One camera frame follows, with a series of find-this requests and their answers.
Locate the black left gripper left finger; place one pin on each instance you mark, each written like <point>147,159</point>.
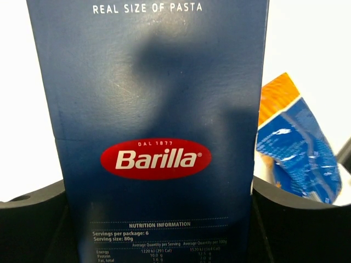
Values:
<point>37,227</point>

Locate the blue Barilla pasta box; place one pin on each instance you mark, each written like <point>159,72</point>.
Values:
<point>154,109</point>

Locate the blue orange pasta bag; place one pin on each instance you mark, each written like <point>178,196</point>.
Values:
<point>292,145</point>

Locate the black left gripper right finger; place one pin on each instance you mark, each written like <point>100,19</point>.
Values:
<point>288,228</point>

